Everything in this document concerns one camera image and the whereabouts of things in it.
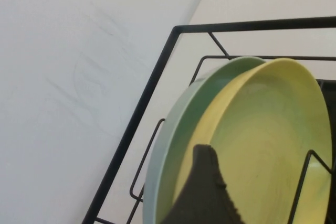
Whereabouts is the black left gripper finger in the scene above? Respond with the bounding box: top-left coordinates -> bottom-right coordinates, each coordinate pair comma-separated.
162,144 -> 245,224

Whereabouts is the yellow round plate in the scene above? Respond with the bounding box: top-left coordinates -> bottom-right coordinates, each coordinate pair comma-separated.
172,57 -> 333,224

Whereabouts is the pale green round plate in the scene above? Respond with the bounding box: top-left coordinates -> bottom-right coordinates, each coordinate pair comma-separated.
141,56 -> 267,224

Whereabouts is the black plastic drip tray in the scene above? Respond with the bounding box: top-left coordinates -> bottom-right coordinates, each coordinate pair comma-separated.
316,78 -> 336,172

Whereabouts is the black wire dish rack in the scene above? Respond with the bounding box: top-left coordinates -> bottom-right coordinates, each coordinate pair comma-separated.
81,16 -> 336,224

